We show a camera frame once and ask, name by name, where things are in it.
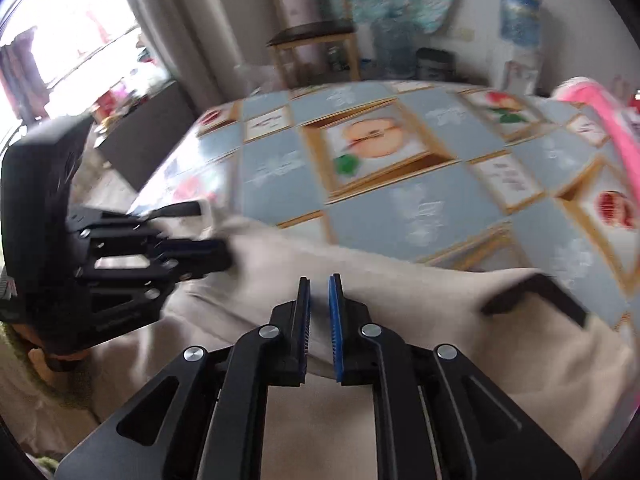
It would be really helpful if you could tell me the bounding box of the pale curtain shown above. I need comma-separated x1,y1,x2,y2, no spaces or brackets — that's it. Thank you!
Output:
117,0,226,111

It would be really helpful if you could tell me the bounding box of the cream garment with black stripes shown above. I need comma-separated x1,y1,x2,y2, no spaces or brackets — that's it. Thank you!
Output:
0,200,638,480

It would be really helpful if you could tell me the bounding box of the pale pink cylinder container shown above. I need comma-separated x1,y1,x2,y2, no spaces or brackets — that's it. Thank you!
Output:
270,0,322,31

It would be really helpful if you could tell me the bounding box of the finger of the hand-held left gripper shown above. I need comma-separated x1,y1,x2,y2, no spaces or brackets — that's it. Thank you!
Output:
80,251,236,322
70,210,230,257

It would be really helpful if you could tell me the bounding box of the person's left hand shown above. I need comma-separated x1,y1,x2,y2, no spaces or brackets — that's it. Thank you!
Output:
10,322,93,386

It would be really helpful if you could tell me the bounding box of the fruit print tablecloth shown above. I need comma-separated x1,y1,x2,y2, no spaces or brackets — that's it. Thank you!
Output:
127,80,640,341

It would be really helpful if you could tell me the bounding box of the wooden chair with dark seat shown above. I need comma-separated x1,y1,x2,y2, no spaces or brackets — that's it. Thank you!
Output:
264,0,361,90

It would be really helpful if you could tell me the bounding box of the dark rice cooker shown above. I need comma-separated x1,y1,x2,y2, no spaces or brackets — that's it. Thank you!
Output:
415,47,456,81

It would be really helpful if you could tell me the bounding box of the blue plastic bag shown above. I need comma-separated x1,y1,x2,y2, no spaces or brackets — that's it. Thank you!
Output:
500,0,543,46

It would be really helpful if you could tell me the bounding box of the grey cabinet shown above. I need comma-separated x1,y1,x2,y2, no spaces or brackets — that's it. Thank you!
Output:
95,80,196,191

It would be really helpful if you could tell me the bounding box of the barred window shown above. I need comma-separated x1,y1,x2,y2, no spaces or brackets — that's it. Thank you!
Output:
0,0,141,126

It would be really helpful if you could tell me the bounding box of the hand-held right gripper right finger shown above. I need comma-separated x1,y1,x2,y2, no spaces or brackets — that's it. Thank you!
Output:
327,273,583,480

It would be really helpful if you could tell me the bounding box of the clear water jug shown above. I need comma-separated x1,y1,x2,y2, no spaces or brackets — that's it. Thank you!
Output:
372,20,418,81

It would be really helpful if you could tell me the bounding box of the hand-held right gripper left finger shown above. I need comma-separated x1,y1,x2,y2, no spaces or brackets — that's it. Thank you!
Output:
54,276,312,480

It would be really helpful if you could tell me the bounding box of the pink plastic hanger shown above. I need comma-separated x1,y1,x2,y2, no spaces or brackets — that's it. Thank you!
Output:
550,76,640,221

